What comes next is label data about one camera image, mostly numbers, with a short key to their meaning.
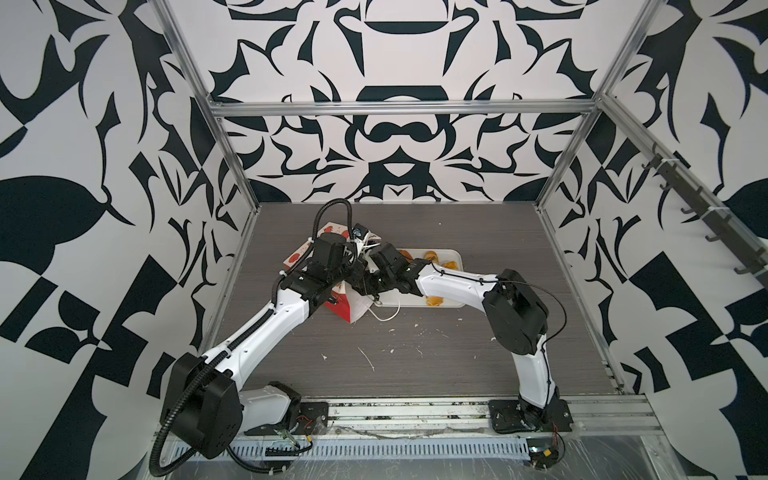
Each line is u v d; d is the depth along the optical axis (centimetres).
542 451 71
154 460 35
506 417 74
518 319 52
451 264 99
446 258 102
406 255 104
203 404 39
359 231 70
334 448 71
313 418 74
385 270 72
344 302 81
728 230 55
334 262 62
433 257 103
